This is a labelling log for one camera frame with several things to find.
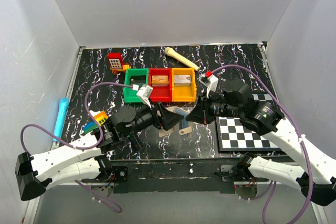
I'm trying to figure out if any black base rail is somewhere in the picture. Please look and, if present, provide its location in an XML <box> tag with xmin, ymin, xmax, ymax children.
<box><xmin>81</xmin><ymin>159</ymin><xmax>271</xmax><ymax>195</ymax></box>

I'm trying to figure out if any yellow plastic bin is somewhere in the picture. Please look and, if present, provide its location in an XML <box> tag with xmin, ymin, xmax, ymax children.
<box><xmin>172</xmin><ymin>68</ymin><xmax>197</xmax><ymax>103</ymax></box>

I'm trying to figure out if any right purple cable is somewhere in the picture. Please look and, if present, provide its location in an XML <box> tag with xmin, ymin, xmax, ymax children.
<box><xmin>209</xmin><ymin>64</ymin><xmax>314</xmax><ymax>224</ymax></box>

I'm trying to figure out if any beige toy microphone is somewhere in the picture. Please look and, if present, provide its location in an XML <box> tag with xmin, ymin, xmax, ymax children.
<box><xmin>164</xmin><ymin>47</ymin><xmax>199</xmax><ymax>71</ymax></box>

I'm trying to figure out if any blue toy microphone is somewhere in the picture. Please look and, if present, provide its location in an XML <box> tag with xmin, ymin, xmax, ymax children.
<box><xmin>54</xmin><ymin>97</ymin><xmax>69</xmax><ymax>138</ymax></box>

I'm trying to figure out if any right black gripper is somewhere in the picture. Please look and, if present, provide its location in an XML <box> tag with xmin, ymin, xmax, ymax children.
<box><xmin>185</xmin><ymin>90</ymin><xmax>242</xmax><ymax>124</ymax></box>

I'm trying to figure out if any red plastic bin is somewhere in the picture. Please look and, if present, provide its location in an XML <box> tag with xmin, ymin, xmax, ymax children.
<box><xmin>148</xmin><ymin>68</ymin><xmax>172</xmax><ymax>103</ymax></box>

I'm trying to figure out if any checkered chess board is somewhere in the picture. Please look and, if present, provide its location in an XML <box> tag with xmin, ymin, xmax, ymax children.
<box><xmin>215</xmin><ymin>92</ymin><xmax>291</xmax><ymax>153</ymax></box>

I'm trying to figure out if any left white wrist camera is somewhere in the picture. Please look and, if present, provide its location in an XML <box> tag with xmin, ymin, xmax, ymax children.
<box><xmin>136</xmin><ymin>84</ymin><xmax>153</xmax><ymax>107</ymax></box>

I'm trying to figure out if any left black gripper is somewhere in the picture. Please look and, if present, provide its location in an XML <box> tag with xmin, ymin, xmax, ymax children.
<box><xmin>123</xmin><ymin>98</ymin><xmax>184</xmax><ymax>138</ymax></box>

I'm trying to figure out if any beige leather card holder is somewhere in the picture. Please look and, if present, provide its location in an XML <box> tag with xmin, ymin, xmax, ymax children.
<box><xmin>159</xmin><ymin>106</ymin><xmax>193</xmax><ymax>137</ymax></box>

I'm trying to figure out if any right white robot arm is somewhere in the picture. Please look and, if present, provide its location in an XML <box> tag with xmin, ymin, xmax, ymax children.
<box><xmin>186</xmin><ymin>76</ymin><xmax>335</xmax><ymax>206</ymax></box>

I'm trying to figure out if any silver card box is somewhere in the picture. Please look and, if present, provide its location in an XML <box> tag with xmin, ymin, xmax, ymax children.
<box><xmin>174</xmin><ymin>74</ymin><xmax>192</xmax><ymax>87</ymax></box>

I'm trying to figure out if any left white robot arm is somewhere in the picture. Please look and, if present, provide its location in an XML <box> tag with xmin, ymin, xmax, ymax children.
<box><xmin>15</xmin><ymin>103</ymin><xmax>184</xmax><ymax>201</ymax></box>

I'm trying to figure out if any black card box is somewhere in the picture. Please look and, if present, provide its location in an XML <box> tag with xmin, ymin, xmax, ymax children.
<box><xmin>130</xmin><ymin>75</ymin><xmax>147</xmax><ymax>87</ymax></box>

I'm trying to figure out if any colourful toy block building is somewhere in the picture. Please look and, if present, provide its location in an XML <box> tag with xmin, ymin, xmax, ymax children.
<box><xmin>83</xmin><ymin>110</ymin><xmax>108</xmax><ymax>135</ymax></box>

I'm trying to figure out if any orange card box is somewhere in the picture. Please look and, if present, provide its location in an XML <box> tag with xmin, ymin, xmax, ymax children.
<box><xmin>151</xmin><ymin>75</ymin><xmax>170</xmax><ymax>87</ymax></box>

